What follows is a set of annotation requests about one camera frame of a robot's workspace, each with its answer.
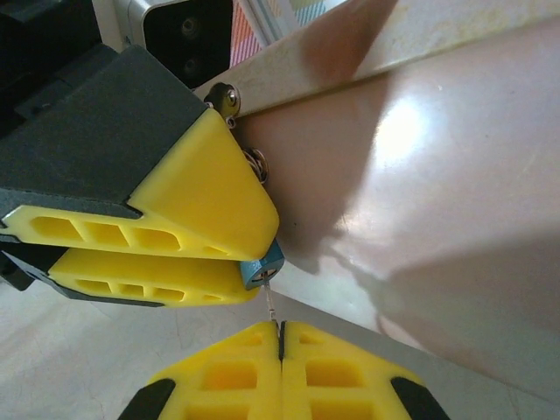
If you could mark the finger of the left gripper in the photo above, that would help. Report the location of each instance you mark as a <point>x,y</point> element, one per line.
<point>197,188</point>
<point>131,273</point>

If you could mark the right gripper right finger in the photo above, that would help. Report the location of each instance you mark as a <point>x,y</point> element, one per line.
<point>315,350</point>

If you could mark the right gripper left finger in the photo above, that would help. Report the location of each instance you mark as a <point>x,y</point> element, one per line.
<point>245,350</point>

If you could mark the small blue padlock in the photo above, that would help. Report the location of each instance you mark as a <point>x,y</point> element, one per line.
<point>250,275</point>

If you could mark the pink printed box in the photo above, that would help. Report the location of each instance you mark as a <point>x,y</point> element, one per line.
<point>394,197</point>

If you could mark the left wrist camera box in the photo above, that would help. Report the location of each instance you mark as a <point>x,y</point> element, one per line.
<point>188,35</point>

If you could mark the aluminium frame post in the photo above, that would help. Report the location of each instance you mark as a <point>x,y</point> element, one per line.
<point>267,17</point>

